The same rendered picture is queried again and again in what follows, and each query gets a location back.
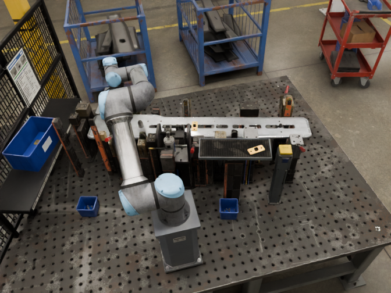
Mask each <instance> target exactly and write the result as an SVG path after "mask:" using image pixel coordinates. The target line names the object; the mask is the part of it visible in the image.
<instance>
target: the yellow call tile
mask: <svg viewBox="0 0 391 293"><path fill-rule="evenodd" d="M279 150H280V154H281V155H292V148H291V145H279Z"/></svg>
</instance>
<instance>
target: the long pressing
mask: <svg viewBox="0 0 391 293"><path fill-rule="evenodd" d="M139 120H141V121H142V122H143V126H144V127H143V128H139V127H138V121H139ZM94 122H95V124H96V127H97V130H98V132H99V131H105V132H106V135H107V137H109V130H108V128H107V126H106V124H105V121H104V120H102V119H101V116H100V115H96V116H95V117H94ZM192 122H198V125H213V126H214V128H197V131H192V130H191V129H190V130H191V137H192V138H193V137H194V135H204V138H205V137H213V138H215V132H214V131H226V138H231V133H232V130H233V129H236V130H238V136H237V138H243V131H244V129H243V128H233V126H234V125H243V126H244V127H249V126H261V128H258V138H269V139H289V135H290V134H301V136H302V139H308V138H311V136H312V133H311V129H310V125H309V122H308V120H307V119H306V118H304V117H163V116H159V115H133V118H132V120H131V127H132V130H133V134H134V139H135V140H138V138H139V133H140V132H141V131H145V133H146V135H147V136H148V133H156V129H157V128H149V126H150V125H157V124H158V123H160V124H161V130H162V132H166V131H164V128H162V126H163V125H165V124H166V125H170V124H171V125H177V124H178V125H181V124H184V125H187V124H188V123H190V125H191V124H192ZM280 123H282V126H294V128H283V127H282V128H279V127H278V126H279V124H280ZM217 125H227V126H228V128H217V127H216V126H217ZM266 126H277V127H278V128H266ZM87 137H88V138H89V139H95V138H94V134H93V132H92V129H91V127H90V129H89V131H88V134H87Z"/></svg>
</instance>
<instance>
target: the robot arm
mask: <svg viewBox="0 0 391 293"><path fill-rule="evenodd" d="M102 62H103V66H104V70H105V78H106V82H107V83H108V85H109V88H108V89H107V90H106V91H103V92H101V93H100V94H99V97H98V103H99V111H100V116H101V119H102V120H105V121H106V124H108V125H110V127H111V130H112V135H113V140H114V143H115V147H116V152H117V155H118V160H119V164H120V169H121V172H122V177H123V183H122V185H121V190H120V191H119V196H120V200H121V203H122V205H123V208H124V210H125V212H126V213H127V215H129V216H134V215H140V214H142V213H146V212H150V211H153V210H157V214H158V218H159V220H160V221H161V222H162V223H163V224H164V225H166V226H170V227H176V226H179V225H181V224H183V223H185V222H186V221H187V219H188V218H189V216H190V205H189V203H188V202H187V201H186V199H185V196H184V185H183V182H182V180H181V178H180V177H179V176H177V175H175V174H172V173H165V174H162V175H160V176H158V178H157V179H156V180H155V181H154V182H151V183H149V182H148V179H147V178H146V177H144V176H143V171H142V168H141V163H140V159H139V156H138V151H137V147H136V142H135V139H134V134H133V130H132V127H131V120H132V118H133V114H132V113H136V112H140V111H142V110H144V109H145V108H147V107H148V106H149V105H150V104H151V102H152V101H153V99H154V96H155V90H154V87H153V85H152V84H151V83H150V82H148V80H147V77H148V72H147V67H146V65H145V64H144V63H143V64H137V65H132V66H127V67H121V68H118V63H117V61H116V58H114V57H107V58H104V59H103V61H102ZM125 81H132V83H133V85H131V86H128V87H125Z"/></svg>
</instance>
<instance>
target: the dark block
mask: <svg viewBox="0 0 391 293"><path fill-rule="evenodd" d="M147 147H148V148H157V142H156V133H148V137H147ZM149 151H150V156H151V161H152V166H153V169H154V175H155V180H156V179H157V178H158V176H160V175H162V174H163V171H162V165H161V162H160V160H159V154H158V149H149Z"/></svg>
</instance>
